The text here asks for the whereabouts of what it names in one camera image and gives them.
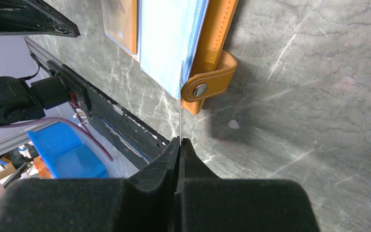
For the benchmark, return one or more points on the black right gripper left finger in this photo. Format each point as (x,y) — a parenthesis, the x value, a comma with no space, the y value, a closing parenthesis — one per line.
(143,202)

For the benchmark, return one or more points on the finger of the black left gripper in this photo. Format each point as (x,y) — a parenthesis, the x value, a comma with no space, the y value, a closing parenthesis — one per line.
(34,17)

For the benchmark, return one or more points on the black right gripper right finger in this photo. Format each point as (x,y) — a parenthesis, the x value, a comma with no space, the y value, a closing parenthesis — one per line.
(204,202)

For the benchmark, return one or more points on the black VIP card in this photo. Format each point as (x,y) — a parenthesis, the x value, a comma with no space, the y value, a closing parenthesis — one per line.
(180,104)

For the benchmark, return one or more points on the orange leather card holder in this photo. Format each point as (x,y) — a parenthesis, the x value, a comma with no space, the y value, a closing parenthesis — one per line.
(169,31)

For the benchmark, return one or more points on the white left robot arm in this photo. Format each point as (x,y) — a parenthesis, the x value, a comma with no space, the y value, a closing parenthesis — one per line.
(22,100)

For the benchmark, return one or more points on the blue plastic bin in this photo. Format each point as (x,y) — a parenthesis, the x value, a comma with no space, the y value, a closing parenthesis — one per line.
(64,153)

